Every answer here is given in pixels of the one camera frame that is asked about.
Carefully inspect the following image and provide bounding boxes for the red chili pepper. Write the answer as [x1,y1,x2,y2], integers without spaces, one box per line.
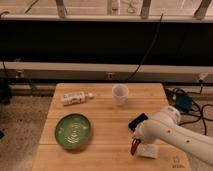
[130,138,141,156]

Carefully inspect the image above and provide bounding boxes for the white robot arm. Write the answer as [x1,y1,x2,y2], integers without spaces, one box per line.
[134,106,213,165]

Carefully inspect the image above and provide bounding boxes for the white sponge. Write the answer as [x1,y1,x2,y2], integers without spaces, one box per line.
[136,144,158,159]

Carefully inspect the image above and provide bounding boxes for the black sponge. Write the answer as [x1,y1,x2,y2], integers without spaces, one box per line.
[128,113,148,132]

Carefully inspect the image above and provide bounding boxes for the clear plastic cup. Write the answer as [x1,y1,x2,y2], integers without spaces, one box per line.
[112,84,129,106]

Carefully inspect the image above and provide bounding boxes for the blue power box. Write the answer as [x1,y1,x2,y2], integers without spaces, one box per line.
[175,94,192,111]

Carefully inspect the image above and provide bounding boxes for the green ceramic bowl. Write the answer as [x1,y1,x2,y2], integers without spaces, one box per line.
[54,113,92,150]

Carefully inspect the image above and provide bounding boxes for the white plastic bottle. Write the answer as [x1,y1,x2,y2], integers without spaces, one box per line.
[61,91,94,106]

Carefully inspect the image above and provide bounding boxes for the black hanging cable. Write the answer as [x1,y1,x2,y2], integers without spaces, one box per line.
[125,12,165,83]

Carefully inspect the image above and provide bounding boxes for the black floor cables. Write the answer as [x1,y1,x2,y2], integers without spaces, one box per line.
[165,87,213,136]

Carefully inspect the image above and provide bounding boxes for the grey metal rail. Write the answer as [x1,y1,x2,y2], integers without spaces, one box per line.
[0,60,213,84]

